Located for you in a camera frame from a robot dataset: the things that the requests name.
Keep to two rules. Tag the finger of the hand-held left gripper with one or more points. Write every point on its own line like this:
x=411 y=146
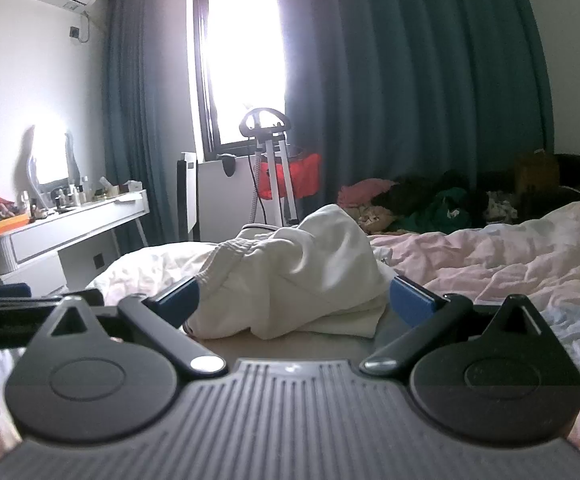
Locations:
x=5 y=291

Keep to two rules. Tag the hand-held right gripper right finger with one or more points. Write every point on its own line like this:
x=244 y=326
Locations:
x=410 y=304

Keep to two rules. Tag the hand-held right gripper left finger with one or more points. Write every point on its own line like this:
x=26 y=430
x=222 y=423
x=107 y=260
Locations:
x=182 y=301

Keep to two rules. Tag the white garment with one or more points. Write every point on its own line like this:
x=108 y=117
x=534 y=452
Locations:
x=295 y=270

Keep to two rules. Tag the orange tray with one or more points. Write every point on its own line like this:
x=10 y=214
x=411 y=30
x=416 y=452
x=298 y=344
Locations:
x=5 y=225

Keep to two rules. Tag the white vanity desk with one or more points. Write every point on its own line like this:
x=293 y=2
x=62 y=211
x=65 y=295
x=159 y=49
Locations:
x=70 y=230

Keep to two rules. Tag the patterned beige cloth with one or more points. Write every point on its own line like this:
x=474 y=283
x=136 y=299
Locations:
x=376 y=220

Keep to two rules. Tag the green garment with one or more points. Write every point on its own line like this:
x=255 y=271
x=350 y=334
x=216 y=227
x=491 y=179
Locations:
x=437 y=212

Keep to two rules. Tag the black folded stand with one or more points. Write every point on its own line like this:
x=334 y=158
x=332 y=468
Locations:
x=186 y=200

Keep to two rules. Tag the white radiator panel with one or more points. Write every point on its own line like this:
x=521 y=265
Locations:
x=225 y=205

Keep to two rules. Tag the cluster of cosmetic bottles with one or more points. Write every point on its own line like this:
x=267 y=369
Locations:
x=65 y=199

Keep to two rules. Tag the pale pink blanket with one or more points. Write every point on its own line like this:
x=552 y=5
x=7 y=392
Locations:
x=520 y=260

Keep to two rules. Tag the pink clothing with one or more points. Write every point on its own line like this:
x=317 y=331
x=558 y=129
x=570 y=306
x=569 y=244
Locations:
x=362 y=191

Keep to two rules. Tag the tissue box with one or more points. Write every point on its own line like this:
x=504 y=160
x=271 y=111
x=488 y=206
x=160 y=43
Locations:
x=131 y=186

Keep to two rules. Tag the floral cloth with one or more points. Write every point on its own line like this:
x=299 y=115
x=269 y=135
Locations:
x=501 y=207

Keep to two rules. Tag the black steamer head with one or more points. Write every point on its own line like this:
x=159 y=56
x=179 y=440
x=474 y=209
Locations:
x=228 y=164

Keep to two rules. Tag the lit vanity mirror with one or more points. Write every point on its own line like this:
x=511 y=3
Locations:
x=50 y=150

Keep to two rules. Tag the garment steamer stand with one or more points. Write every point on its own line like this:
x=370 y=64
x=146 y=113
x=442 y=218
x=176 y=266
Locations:
x=270 y=170

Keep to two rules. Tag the red cloth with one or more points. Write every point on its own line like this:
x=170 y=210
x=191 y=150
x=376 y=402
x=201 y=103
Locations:
x=300 y=175

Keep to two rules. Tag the yellow brown bag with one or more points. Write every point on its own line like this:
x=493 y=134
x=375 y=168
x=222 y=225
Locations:
x=537 y=172

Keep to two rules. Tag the teal curtain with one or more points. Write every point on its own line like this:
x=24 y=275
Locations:
x=420 y=85
x=140 y=110

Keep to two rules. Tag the dark framed window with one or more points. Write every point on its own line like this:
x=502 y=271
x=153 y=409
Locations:
x=240 y=60

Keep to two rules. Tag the black wall socket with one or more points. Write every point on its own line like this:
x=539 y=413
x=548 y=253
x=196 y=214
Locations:
x=74 y=32

